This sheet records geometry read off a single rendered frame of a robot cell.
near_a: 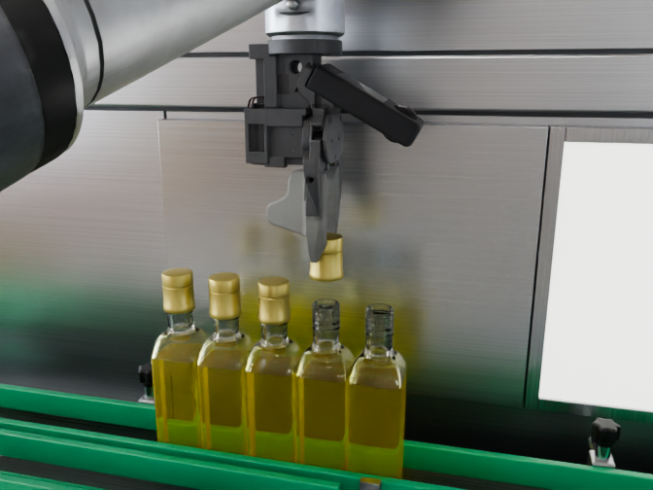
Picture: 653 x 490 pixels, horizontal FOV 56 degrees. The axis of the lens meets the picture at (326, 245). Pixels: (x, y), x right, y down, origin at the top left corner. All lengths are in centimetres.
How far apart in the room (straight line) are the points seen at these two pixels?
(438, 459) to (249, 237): 35
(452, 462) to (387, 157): 36
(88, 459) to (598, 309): 61
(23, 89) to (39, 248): 81
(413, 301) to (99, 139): 47
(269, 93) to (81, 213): 42
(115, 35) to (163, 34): 3
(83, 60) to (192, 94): 58
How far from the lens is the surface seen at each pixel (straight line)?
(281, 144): 60
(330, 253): 62
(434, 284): 76
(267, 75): 61
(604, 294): 77
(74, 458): 81
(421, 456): 76
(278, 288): 65
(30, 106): 21
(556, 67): 73
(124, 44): 24
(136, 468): 77
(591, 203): 74
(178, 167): 82
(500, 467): 76
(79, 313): 100
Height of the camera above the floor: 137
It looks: 15 degrees down
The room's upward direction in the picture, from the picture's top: straight up
